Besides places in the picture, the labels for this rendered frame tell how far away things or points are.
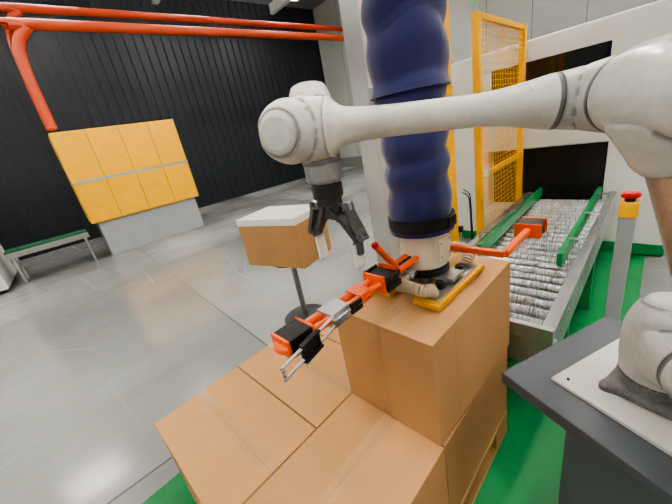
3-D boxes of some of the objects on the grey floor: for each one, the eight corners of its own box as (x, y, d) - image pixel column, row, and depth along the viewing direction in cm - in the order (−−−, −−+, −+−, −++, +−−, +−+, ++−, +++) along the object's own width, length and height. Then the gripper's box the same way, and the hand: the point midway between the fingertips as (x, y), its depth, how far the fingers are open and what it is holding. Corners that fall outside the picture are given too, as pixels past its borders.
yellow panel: (197, 221, 846) (163, 124, 759) (209, 224, 779) (173, 118, 692) (102, 251, 718) (48, 139, 630) (107, 257, 651) (47, 133, 563)
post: (596, 367, 180) (620, 198, 145) (611, 371, 176) (640, 198, 140) (594, 374, 176) (619, 202, 141) (610, 379, 171) (639, 203, 136)
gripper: (375, 176, 67) (388, 265, 75) (305, 179, 85) (321, 250, 93) (352, 184, 63) (368, 278, 71) (283, 186, 81) (301, 260, 88)
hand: (340, 258), depth 81 cm, fingers open, 13 cm apart
